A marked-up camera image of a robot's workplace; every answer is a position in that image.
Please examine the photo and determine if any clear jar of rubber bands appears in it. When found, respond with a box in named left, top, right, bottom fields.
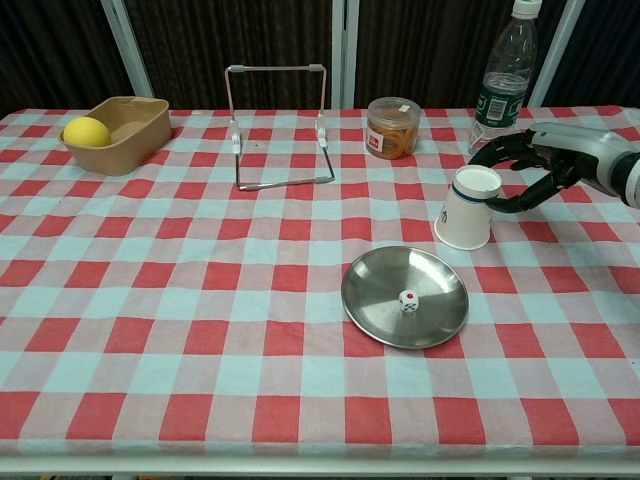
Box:
left=365, top=96, right=422, bottom=162

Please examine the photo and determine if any red white checkered tablecloth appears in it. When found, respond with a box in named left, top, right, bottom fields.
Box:
left=0, top=105, right=640, bottom=459

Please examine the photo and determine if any clear plastic water bottle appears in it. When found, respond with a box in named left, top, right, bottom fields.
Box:
left=467, top=0, right=541, bottom=157

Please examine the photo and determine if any brown paper food box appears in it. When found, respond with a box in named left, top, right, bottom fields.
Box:
left=58, top=95, right=173, bottom=177

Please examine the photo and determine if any yellow ball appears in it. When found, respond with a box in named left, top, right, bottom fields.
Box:
left=62, top=116, right=112, bottom=149

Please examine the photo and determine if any dark corrugated partition panel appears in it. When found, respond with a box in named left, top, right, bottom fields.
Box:
left=0, top=0, right=135, bottom=117
left=541, top=0, right=640, bottom=109
left=353, top=0, right=552, bottom=110
left=123, top=0, right=335, bottom=110

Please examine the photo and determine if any small white die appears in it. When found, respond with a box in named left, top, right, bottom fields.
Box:
left=397, top=288, right=421, bottom=315

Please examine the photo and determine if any white paper cup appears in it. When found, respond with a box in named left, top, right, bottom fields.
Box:
left=433, top=164, right=503, bottom=252

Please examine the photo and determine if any grey metal partition post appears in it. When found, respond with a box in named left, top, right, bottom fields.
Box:
left=330, top=0, right=361, bottom=110
left=99, top=0, right=155, bottom=100
left=526, top=0, right=587, bottom=109

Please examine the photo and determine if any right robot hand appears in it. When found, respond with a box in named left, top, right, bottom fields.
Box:
left=467, top=122, right=631, bottom=214

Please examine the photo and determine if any round steel plate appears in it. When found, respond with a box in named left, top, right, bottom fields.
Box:
left=340, top=244, right=471, bottom=350

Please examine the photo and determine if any metal wire stand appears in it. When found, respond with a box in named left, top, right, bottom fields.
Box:
left=224, top=63, right=337, bottom=193

